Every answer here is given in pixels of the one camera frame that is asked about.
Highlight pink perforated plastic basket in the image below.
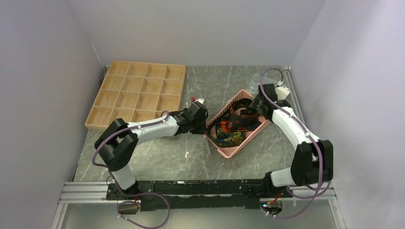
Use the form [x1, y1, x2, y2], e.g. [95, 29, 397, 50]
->
[205, 90, 269, 158]

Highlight black tie orange flowers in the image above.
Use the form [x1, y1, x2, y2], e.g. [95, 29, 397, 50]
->
[213, 98, 261, 131]

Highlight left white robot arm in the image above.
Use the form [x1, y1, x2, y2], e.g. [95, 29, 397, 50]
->
[92, 101, 208, 200]

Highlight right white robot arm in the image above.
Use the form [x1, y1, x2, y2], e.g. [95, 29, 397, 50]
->
[251, 83, 333, 198]

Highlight clear plastic organizer box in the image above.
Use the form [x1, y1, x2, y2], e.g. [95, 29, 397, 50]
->
[246, 73, 262, 95]

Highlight wooden compartment tray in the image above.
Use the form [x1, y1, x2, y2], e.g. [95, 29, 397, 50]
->
[85, 61, 186, 130]

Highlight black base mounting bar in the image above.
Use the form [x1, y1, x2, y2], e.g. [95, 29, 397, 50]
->
[106, 178, 292, 211]

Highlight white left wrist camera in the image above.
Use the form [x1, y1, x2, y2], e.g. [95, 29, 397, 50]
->
[191, 97, 205, 104]

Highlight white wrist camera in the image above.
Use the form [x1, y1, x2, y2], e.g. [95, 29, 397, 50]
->
[275, 86, 290, 100]
[191, 97, 205, 104]

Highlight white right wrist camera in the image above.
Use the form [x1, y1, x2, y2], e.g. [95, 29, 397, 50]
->
[275, 86, 290, 100]

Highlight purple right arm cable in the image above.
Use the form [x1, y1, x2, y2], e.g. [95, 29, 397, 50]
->
[259, 68, 331, 219]

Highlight aluminium frame rail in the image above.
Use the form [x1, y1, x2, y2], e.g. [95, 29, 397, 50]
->
[59, 182, 337, 204]

